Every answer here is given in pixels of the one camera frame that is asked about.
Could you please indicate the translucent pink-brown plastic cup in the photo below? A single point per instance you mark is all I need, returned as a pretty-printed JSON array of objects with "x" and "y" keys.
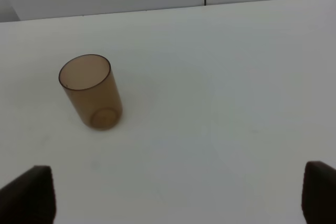
[{"x": 89, "y": 83}]

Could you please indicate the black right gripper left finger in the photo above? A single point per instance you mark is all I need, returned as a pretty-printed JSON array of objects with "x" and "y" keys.
[{"x": 29, "y": 198}]

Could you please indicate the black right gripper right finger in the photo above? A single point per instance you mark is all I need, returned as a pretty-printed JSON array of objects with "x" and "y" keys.
[{"x": 318, "y": 193}]

